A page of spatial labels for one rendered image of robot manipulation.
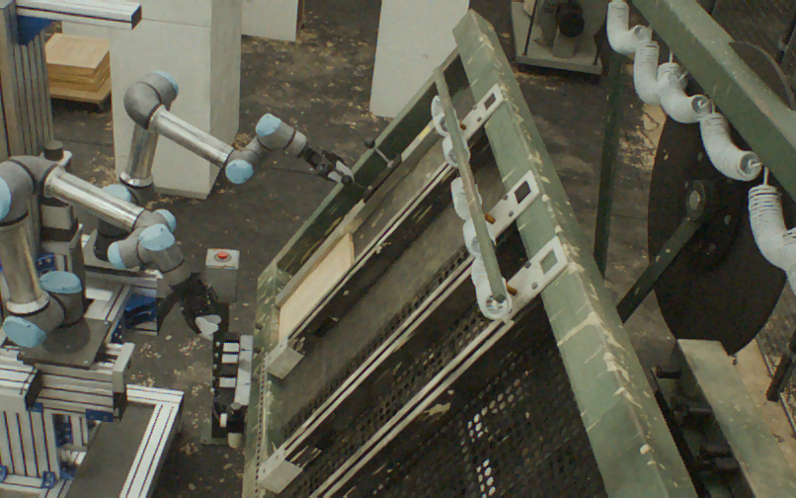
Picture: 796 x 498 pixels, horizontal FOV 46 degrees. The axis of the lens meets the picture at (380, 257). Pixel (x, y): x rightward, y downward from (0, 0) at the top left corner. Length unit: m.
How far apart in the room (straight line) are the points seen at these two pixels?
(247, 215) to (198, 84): 0.82
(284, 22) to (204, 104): 2.70
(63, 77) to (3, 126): 3.85
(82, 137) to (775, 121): 4.92
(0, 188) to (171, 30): 2.77
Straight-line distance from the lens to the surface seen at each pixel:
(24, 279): 2.74
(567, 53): 7.99
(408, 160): 3.07
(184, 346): 4.59
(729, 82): 2.36
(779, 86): 2.29
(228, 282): 3.55
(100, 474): 3.76
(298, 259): 3.55
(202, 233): 5.37
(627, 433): 1.60
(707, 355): 2.06
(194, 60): 5.26
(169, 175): 5.62
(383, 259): 2.81
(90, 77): 6.64
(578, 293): 1.86
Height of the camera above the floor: 2.98
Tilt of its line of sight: 34 degrees down
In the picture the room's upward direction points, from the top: 8 degrees clockwise
